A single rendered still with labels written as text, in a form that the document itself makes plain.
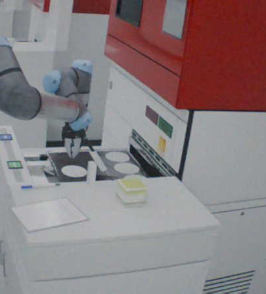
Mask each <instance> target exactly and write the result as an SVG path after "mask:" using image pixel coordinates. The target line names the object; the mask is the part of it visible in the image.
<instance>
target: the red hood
mask: <svg viewBox="0 0 266 294"><path fill-rule="evenodd" d="M106 32H107V34H106V41H105V48H104V55H105V56H107V57H108V58H109V59H111V60H112V61H113V62H114V63H116V64H117V65H118V66H121V67H122V68H123V69H124V70H125V71H127V72H128V73H130V74H131V75H133V76H134V77H136V78H137V79H138V80H139V81H140V82H142V83H143V84H145V85H146V86H147V87H148V88H149V89H152V91H154V92H155V93H156V94H157V95H158V96H160V97H161V98H163V99H164V100H165V101H167V102H168V103H170V104H171V105H172V106H173V107H175V108H176V110H246V111H266V0H111V3H110V14H109V19H108V30H107V31H106Z"/></svg>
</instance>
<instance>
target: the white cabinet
mask: <svg viewBox="0 0 266 294"><path fill-rule="evenodd" d="M210 263H211V259H204V260H201V261H195V262H186V263H182V264H173V265H171V266H164V267H159V268H151V269H146V270H132V271H127V272H118V273H113V274H100V275H95V276H82V277H73V278H60V279H51V280H39V281H38V280H34V281H29V280H28V278H27V275H26V271H25V270H24V267H23V264H22V259H21V257H20V254H19V252H18V248H17V245H16V241H15V238H14V234H13V233H12V229H11V224H10V222H9V221H8V218H7V213H6V210H5V206H4V203H3V198H2V195H1V191H0V294H201V293H202V291H203V288H204V284H205V281H206V276H207V275H208V270H209V268H210Z"/></svg>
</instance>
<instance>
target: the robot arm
mask: <svg viewBox="0 0 266 294"><path fill-rule="evenodd" d="M7 40H8V39H7V38H6V37H3V36H2V35H0V110H1V111H2V112H4V114H7V115H8V116H10V117H13V118H15V119H18V120H22V121H23V120H31V119H34V118H38V119H48V120H53V121H61V122H64V124H65V126H64V127H62V133H61V137H62V141H63V144H64V147H65V149H66V151H67V153H68V155H69V156H70V158H74V157H75V156H76V155H77V154H78V152H79V150H80V149H81V147H82V145H83V143H84V140H83V139H84V138H83V137H86V138H87V135H86V132H87V130H88V129H89V124H90V123H91V122H92V117H91V115H90V113H89V111H88V109H87V108H88V102H89V95H90V87H91V81H92V74H93V64H92V62H90V61H86V60H74V61H73V62H72V65H71V68H66V69H60V70H55V71H51V72H47V73H46V74H45V75H44V76H43V82H42V86H43V89H44V90H45V91H46V92H47V93H48V94H46V93H41V92H39V91H38V90H37V88H35V87H31V86H30V84H29V83H28V81H27V79H26V77H25V75H24V73H23V71H22V68H21V66H20V65H19V63H18V60H17V58H16V55H15V53H14V52H13V47H12V46H11V45H10V43H9V41H7ZM49 93H54V94H55V95H53V94H49ZM86 127H87V128H86ZM85 128H86V131H85ZM73 139H74V148H73V153H72V141H73Z"/></svg>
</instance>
